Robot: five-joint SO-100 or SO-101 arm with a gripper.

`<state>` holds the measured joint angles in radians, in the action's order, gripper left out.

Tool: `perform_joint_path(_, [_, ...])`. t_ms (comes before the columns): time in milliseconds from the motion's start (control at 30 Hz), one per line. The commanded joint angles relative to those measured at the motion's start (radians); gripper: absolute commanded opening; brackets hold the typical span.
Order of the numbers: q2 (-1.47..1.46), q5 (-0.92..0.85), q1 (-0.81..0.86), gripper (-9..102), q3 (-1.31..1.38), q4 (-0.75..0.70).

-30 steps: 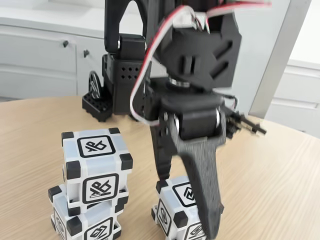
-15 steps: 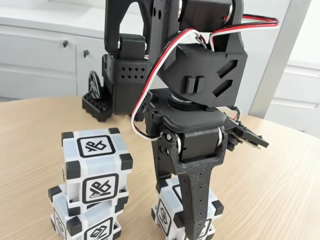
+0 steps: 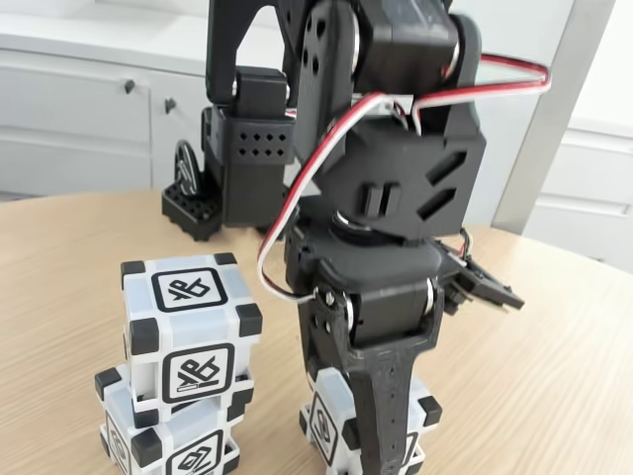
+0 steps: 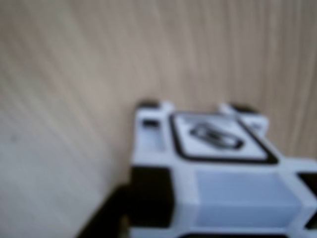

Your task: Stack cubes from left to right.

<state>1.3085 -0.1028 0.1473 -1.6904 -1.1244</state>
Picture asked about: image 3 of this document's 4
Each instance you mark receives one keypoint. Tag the white cube with lightning symbol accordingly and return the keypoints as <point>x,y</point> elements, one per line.
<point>326,420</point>

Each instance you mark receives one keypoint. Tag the white cube with crossed symbol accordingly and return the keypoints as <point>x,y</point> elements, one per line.
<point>188,292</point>

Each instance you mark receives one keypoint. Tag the white cube with house symbol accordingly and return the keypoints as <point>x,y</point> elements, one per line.
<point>198,455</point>

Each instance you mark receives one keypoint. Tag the black table clamp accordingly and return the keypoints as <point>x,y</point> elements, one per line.
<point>190,213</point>

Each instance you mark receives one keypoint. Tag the white drawer cabinet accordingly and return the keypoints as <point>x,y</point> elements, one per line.
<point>588,168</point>

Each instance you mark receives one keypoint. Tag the black cabinet key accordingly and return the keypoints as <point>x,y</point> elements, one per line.
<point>170,105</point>
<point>129,86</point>

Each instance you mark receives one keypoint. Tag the camera board on black mount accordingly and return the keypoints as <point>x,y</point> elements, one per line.
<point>484,289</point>

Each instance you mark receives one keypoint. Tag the grey metal post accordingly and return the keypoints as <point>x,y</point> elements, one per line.
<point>536,158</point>

